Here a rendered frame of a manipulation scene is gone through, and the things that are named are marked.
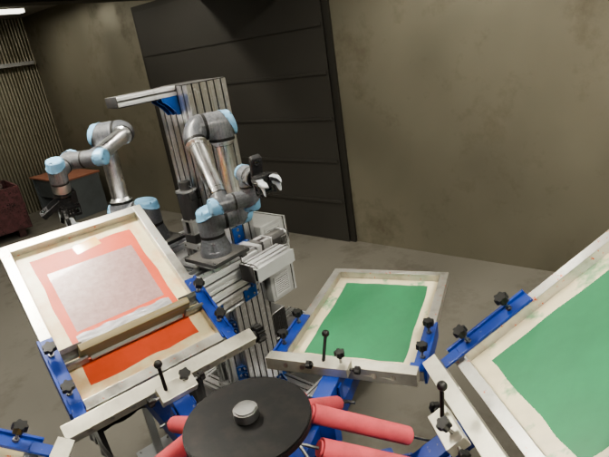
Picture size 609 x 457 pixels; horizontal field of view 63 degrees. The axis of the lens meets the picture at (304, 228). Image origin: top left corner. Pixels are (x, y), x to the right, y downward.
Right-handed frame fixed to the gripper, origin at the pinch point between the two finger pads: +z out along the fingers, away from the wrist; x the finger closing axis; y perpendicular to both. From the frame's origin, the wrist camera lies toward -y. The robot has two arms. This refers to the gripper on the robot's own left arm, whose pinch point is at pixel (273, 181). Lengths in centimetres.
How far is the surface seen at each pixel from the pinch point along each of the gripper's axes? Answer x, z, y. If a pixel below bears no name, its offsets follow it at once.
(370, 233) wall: -177, -264, 183
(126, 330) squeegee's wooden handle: 67, -3, 30
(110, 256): 62, -46, 17
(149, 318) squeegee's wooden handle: 58, -5, 31
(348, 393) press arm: 7, 31, 75
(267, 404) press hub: 41, 67, 30
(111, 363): 76, -4, 39
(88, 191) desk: 69, -705, 124
